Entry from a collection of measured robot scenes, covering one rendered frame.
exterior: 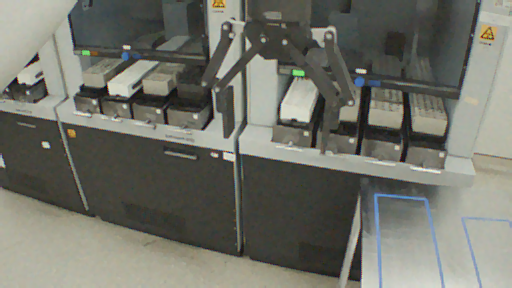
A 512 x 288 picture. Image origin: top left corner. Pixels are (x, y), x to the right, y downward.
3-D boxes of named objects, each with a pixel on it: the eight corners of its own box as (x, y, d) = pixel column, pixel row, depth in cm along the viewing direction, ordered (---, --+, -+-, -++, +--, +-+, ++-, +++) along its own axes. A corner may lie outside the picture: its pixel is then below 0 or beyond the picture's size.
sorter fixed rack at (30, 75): (58, 61, 188) (56, 50, 185) (72, 62, 186) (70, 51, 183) (19, 85, 164) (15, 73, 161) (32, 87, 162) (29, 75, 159)
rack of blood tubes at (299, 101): (297, 86, 159) (297, 72, 155) (321, 89, 156) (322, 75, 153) (280, 121, 135) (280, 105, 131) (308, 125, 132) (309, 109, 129)
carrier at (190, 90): (207, 98, 145) (206, 84, 142) (205, 101, 144) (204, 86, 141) (179, 95, 148) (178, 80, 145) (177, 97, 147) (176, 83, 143)
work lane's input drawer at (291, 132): (306, 69, 191) (307, 52, 186) (334, 72, 188) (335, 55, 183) (268, 149, 132) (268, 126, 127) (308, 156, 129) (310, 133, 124)
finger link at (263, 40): (271, 41, 44) (263, 33, 44) (215, 98, 51) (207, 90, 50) (279, 32, 48) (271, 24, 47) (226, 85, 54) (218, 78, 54)
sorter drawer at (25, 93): (97, 49, 221) (94, 35, 216) (115, 51, 218) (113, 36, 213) (8, 105, 162) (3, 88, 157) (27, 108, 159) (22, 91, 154)
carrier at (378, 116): (400, 126, 129) (403, 111, 126) (400, 129, 127) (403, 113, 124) (367, 121, 132) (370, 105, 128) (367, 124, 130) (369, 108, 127)
